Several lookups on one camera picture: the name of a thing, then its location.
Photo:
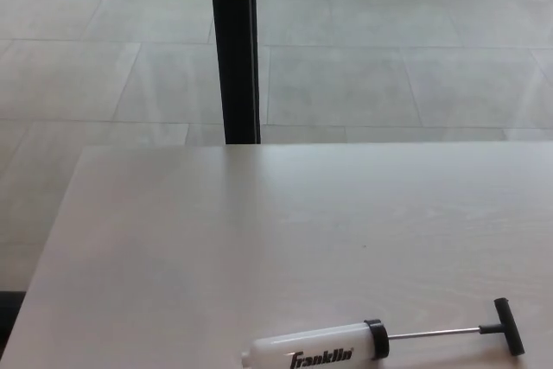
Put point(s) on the black vertical metal post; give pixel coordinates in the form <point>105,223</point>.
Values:
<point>233,40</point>

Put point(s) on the white Franklin air pump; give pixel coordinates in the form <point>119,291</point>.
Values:
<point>302,343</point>

